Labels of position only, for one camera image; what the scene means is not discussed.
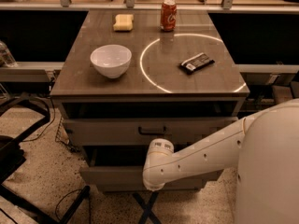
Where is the grey wooden drawer cabinet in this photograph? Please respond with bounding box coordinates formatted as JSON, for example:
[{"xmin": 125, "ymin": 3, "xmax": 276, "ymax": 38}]
[{"xmin": 50, "ymin": 8, "xmax": 250, "ymax": 194}]

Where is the yellow sponge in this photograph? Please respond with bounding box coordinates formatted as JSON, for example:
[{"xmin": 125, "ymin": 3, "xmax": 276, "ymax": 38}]
[{"xmin": 113, "ymin": 14, "xmax": 134, "ymax": 32}]

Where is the black floor cable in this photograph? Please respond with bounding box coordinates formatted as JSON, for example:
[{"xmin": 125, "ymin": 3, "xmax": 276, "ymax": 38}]
[{"xmin": 54, "ymin": 189, "xmax": 92, "ymax": 224}]

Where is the orange soda can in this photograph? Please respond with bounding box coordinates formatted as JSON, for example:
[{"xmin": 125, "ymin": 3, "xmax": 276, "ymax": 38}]
[{"xmin": 160, "ymin": 0, "xmax": 177, "ymax": 31}]

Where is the grey drawer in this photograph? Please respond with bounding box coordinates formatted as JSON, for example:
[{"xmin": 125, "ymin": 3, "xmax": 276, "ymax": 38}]
[
  {"xmin": 78, "ymin": 145, "xmax": 223, "ymax": 193},
  {"xmin": 63, "ymin": 117, "xmax": 237, "ymax": 146}
]

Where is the white ceramic bowl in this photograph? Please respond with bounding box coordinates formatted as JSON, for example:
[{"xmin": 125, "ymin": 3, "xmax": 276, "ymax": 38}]
[{"xmin": 90, "ymin": 45, "xmax": 132, "ymax": 78}]

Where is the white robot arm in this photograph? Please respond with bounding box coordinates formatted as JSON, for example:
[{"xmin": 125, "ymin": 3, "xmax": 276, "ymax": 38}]
[{"xmin": 143, "ymin": 99, "xmax": 299, "ymax": 224}]

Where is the black snack bar packet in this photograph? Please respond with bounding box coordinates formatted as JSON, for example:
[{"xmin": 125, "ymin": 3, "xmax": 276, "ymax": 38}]
[{"xmin": 179, "ymin": 52, "xmax": 215, "ymax": 75}]

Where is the clear plastic bottle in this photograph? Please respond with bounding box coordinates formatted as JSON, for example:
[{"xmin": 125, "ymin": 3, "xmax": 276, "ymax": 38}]
[{"xmin": 0, "ymin": 40, "xmax": 18, "ymax": 67}]

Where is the blue tape cross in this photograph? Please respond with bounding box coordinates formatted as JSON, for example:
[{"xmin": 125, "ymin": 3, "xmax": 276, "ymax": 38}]
[{"xmin": 133, "ymin": 192, "xmax": 162, "ymax": 224}]

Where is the black chair left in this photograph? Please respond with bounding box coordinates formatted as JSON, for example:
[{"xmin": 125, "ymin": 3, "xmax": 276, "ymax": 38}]
[{"xmin": 0, "ymin": 92, "xmax": 90, "ymax": 224}]

